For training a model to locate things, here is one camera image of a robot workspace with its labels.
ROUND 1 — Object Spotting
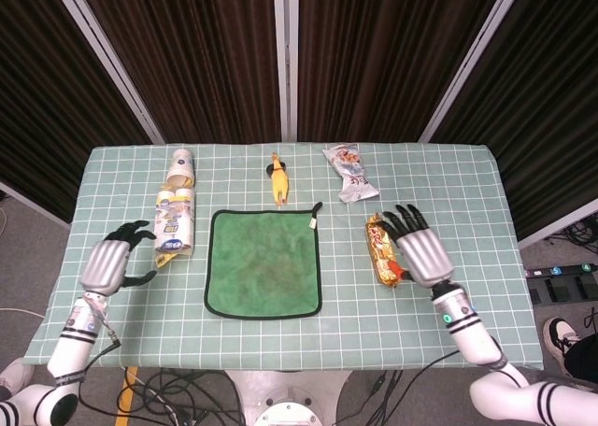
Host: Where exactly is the gold biscuit pack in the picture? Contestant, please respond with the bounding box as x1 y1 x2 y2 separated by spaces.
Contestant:
363 213 407 288

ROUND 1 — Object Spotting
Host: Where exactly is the dark ribbed partition panel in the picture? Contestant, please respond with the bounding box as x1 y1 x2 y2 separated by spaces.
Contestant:
74 0 281 145
297 0 508 143
0 0 153 224
429 0 598 240

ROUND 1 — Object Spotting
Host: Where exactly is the yellow floor tape strip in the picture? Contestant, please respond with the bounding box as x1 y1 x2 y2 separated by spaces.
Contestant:
115 365 140 426

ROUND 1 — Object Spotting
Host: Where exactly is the black floor cable bundle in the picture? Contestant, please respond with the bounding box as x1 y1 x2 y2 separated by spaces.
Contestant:
123 367 244 426

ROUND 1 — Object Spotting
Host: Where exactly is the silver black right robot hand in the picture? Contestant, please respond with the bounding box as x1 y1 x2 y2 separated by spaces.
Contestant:
378 204 457 290

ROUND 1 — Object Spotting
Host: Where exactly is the black and white sneaker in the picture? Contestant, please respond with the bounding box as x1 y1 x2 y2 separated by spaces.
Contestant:
543 317 583 378

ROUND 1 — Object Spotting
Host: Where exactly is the black trouser leg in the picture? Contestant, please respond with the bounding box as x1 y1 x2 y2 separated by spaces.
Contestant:
562 332 598 380

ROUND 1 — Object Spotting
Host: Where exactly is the green cloth with black trim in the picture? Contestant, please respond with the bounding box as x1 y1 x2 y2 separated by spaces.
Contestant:
203 201 324 320

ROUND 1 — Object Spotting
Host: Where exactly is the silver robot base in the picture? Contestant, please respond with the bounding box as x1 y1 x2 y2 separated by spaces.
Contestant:
223 369 356 426

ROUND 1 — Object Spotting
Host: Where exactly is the white partition post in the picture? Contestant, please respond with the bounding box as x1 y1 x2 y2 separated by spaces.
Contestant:
419 0 529 143
273 0 300 143
46 0 165 145

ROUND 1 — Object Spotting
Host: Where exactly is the silver snack bag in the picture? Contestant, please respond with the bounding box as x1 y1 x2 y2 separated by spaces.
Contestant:
321 142 379 204

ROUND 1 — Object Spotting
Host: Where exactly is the white paper cup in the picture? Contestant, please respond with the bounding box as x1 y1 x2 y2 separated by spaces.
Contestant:
163 148 196 189

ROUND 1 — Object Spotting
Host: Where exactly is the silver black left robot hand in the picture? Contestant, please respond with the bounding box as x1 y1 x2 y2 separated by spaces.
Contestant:
79 220 158 297

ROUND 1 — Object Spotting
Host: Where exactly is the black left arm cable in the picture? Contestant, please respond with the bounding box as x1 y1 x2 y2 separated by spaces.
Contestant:
77 322 123 399

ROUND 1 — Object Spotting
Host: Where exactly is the yellow rubber chicken toy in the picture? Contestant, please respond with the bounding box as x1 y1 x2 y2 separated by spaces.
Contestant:
268 151 291 209

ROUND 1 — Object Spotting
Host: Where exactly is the green checked tablecloth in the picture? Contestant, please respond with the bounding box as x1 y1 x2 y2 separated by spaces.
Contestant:
22 141 546 371

